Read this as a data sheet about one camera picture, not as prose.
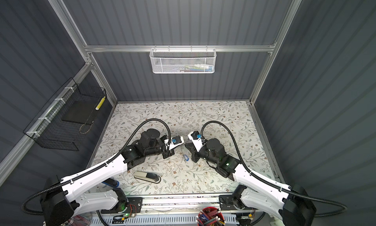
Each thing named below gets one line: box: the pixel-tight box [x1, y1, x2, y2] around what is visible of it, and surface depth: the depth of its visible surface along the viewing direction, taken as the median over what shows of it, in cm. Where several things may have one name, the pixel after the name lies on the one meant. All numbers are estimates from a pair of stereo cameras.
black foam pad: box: [61, 99, 97, 125], surface depth 77 cm
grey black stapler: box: [133, 171, 162, 184], surface depth 82 cm
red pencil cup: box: [195, 206, 227, 226], surface depth 60 cm
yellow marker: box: [94, 96, 106, 111], surface depth 82 cm
